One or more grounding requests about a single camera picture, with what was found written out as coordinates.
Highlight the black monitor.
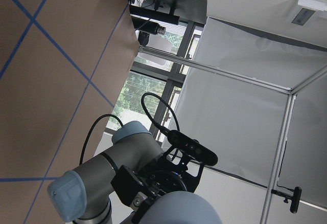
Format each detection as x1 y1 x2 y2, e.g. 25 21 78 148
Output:
130 0 207 25

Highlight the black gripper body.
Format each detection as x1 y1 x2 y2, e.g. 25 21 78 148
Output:
111 153 204 223

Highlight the black camera on frame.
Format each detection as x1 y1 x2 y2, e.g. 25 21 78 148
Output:
271 187 302 214

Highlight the white ceiling light fixture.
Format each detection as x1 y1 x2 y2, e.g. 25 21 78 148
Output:
290 0 326 27

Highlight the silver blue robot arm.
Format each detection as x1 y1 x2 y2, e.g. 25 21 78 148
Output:
48 121 201 223

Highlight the aluminium frame post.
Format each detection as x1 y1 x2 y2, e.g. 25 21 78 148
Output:
139 47 326 223

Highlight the black camera cable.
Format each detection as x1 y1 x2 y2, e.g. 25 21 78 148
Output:
79 92 181 166

